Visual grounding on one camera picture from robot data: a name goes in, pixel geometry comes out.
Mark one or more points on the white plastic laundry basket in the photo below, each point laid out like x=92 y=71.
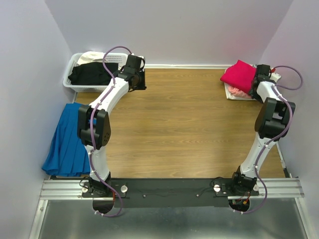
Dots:
x=114 y=61

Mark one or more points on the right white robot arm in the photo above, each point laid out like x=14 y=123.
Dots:
x=272 y=123

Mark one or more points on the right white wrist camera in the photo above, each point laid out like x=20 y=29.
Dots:
x=274 y=76

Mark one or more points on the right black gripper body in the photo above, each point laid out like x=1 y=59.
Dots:
x=255 y=96

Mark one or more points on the pink folded t shirt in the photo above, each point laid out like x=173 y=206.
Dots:
x=238 y=93

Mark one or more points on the black t shirt in basket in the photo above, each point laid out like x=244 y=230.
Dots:
x=90 y=74

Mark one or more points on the aluminium rail frame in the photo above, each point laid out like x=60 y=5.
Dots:
x=278 y=212

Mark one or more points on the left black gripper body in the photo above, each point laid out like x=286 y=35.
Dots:
x=140 y=82

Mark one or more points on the blue pleated cloth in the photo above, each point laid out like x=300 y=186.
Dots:
x=67 y=156

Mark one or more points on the white folded t shirt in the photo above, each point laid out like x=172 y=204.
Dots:
x=231 y=97

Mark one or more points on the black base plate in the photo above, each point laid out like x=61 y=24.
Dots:
x=165 y=193

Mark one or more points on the cream t shirt in basket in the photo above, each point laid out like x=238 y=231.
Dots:
x=90 y=56

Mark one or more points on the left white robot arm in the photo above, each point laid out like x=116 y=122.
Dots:
x=93 y=127

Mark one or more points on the red t shirt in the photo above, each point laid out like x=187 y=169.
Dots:
x=240 y=76

